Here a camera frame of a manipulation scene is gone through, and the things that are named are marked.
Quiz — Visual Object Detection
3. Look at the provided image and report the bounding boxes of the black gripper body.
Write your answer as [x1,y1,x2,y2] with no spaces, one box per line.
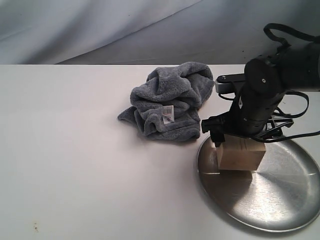
[201,92,294,143]

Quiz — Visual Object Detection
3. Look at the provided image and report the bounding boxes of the light wooden cube block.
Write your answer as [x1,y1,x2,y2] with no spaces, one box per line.
[216,135,266,171]

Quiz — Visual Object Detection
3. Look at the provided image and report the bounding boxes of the round stainless steel plate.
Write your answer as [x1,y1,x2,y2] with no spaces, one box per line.
[196,137,320,233]

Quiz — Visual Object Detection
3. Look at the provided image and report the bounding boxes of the black camera cable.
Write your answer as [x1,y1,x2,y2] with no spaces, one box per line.
[216,22,320,145]

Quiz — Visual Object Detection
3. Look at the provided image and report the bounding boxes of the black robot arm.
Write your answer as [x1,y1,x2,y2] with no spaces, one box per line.
[201,23,320,147]

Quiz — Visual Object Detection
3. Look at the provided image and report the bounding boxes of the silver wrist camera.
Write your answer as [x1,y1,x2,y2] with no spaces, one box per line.
[215,73,246,95]

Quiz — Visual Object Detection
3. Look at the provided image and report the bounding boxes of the white care label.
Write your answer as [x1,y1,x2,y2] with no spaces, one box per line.
[162,105,175,125]

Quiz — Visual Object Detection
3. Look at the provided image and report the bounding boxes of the grey fleece towel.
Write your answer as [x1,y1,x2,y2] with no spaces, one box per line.
[117,62,215,142]

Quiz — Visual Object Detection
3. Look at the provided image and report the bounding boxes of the grey backdrop cloth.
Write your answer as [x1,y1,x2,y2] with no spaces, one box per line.
[0,0,320,65]

